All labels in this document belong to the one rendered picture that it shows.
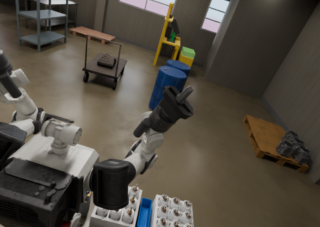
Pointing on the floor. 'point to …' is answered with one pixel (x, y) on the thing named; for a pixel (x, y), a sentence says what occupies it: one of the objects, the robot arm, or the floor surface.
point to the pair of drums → (169, 79)
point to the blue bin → (144, 213)
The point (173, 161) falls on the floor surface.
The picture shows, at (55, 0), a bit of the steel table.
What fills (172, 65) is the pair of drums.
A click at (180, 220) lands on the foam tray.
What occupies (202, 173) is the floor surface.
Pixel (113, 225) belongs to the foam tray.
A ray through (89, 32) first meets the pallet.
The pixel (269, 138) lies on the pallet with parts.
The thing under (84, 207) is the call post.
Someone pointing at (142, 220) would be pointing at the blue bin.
